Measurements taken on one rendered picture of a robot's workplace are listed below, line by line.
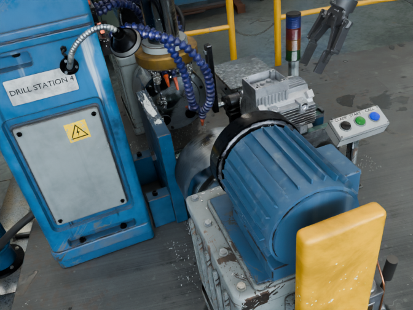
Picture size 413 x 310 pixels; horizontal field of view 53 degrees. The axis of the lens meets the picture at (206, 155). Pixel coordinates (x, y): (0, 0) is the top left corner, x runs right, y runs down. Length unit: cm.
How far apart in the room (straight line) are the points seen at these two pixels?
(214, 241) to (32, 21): 58
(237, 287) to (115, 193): 56
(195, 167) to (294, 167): 42
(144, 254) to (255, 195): 70
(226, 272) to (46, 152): 55
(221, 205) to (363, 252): 33
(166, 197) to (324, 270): 76
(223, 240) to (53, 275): 69
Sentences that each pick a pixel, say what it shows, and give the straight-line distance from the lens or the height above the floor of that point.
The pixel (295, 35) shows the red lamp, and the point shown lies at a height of 114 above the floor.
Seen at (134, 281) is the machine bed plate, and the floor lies 80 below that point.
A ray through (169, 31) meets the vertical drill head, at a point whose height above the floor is 139.
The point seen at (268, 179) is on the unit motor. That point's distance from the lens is 65.
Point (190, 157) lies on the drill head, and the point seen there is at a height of 113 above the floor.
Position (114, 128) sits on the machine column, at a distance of 107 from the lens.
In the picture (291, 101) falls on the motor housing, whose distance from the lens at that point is 139.
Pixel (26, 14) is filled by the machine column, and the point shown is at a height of 154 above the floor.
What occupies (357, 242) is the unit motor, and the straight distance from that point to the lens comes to 61.
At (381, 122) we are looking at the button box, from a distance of 133.
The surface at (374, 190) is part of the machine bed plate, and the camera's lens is 147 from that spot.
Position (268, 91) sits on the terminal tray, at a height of 112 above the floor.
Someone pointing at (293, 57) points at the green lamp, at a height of 105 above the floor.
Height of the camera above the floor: 177
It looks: 37 degrees down
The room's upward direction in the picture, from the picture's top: 8 degrees counter-clockwise
